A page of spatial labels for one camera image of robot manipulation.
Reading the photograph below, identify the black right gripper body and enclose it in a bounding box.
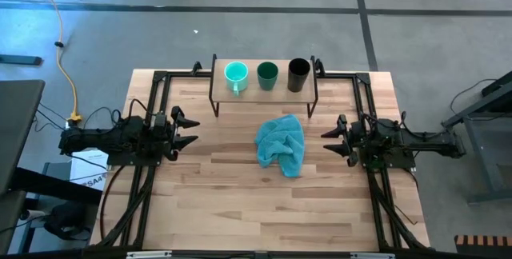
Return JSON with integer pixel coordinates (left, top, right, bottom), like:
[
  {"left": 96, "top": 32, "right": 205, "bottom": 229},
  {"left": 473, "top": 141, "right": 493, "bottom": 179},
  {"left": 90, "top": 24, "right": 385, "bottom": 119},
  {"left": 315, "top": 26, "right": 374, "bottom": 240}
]
[{"left": 346, "top": 121, "right": 374, "bottom": 168}]

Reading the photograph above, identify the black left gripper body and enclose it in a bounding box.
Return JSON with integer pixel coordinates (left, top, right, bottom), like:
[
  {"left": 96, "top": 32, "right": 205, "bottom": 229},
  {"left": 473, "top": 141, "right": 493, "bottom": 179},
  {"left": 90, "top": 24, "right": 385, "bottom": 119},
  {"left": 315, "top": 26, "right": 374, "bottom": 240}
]
[{"left": 159, "top": 121, "right": 179, "bottom": 161}]

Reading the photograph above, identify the black plastic cup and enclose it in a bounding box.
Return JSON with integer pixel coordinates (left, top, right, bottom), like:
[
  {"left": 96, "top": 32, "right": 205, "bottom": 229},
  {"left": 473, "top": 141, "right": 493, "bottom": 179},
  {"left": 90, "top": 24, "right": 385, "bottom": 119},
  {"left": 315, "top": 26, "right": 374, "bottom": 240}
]
[{"left": 286, "top": 58, "right": 312, "bottom": 94}]

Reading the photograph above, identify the light blue mug with handle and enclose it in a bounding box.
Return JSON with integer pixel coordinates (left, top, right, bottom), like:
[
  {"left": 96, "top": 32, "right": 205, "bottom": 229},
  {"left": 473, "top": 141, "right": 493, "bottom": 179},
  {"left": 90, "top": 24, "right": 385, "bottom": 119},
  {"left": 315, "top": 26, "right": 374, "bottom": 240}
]
[{"left": 223, "top": 61, "right": 250, "bottom": 97}]

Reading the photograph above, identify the green plastic cup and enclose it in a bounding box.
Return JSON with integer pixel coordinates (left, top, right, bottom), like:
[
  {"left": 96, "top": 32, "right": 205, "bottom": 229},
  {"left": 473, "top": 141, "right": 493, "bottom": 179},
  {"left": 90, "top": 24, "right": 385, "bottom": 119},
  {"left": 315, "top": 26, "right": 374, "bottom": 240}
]
[{"left": 256, "top": 61, "right": 280, "bottom": 92}]

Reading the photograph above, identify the wooden shelf with black legs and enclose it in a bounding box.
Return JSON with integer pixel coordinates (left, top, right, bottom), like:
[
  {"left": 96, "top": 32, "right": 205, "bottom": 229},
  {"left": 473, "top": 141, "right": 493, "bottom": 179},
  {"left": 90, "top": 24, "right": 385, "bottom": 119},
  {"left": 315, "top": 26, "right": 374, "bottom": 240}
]
[{"left": 208, "top": 54, "right": 320, "bottom": 119}]

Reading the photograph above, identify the blue towel cloth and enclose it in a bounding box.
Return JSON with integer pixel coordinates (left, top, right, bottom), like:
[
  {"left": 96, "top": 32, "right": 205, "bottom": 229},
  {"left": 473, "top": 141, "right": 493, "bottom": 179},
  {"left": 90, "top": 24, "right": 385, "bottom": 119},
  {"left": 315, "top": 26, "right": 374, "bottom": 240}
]
[{"left": 254, "top": 114, "right": 306, "bottom": 179}]

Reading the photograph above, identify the white cardboard box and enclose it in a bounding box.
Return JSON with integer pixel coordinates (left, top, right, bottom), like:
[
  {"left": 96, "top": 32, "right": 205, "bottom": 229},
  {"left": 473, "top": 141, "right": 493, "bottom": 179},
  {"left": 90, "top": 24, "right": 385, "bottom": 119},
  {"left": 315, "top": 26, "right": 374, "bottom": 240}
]
[{"left": 70, "top": 149, "right": 110, "bottom": 192}]

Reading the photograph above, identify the black bag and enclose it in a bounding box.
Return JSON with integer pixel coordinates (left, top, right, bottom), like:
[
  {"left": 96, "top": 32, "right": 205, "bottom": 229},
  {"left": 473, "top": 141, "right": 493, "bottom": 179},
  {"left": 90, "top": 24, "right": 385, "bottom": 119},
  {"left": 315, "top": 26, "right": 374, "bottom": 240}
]
[{"left": 43, "top": 202, "right": 92, "bottom": 241}]

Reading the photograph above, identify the dark grey desk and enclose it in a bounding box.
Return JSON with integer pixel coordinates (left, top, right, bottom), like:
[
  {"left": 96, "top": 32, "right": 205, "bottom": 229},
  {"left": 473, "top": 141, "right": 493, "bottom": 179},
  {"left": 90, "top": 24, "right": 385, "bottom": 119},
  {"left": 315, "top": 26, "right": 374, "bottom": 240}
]
[{"left": 0, "top": 78, "right": 103, "bottom": 252}]

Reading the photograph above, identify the orange black striped barrier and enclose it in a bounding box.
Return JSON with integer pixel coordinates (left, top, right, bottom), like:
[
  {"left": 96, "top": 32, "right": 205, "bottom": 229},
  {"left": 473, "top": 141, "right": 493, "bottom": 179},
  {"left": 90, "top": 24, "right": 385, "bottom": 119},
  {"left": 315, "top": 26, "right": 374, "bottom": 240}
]
[{"left": 454, "top": 233, "right": 512, "bottom": 259}]

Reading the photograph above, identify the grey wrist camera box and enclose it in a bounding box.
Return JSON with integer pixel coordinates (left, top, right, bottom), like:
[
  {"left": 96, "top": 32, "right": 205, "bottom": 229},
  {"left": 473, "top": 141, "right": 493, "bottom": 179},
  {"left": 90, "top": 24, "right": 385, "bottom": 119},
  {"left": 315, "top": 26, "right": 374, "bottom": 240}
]
[{"left": 153, "top": 113, "right": 168, "bottom": 132}]

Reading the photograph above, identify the black aluminium table frame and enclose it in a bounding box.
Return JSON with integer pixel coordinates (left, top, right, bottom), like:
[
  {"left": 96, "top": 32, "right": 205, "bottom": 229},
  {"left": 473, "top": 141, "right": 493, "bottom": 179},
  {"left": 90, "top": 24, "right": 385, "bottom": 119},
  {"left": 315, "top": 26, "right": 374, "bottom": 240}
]
[{"left": 90, "top": 61, "right": 431, "bottom": 259}]

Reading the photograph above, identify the yellow extension cable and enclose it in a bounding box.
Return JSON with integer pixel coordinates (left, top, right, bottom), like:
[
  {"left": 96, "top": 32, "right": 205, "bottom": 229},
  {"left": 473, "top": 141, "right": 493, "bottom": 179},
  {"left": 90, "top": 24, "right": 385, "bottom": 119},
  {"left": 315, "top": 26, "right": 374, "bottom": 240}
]
[{"left": 30, "top": 0, "right": 84, "bottom": 128}]

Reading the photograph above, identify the silver metal bracket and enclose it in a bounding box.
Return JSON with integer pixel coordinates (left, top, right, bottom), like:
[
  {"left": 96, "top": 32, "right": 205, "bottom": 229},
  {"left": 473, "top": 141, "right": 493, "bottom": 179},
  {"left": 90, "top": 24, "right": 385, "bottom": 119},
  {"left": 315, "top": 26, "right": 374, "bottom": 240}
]
[
  {"left": 350, "top": 252, "right": 396, "bottom": 259},
  {"left": 126, "top": 250, "right": 173, "bottom": 259}
]

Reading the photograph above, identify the grey metal table frame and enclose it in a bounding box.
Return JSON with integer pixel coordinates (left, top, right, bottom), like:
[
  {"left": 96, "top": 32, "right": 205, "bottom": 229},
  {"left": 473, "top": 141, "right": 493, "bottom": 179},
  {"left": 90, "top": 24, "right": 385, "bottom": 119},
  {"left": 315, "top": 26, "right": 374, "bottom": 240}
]
[{"left": 442, "top": 70, "right": 512, "bottom": 204}]

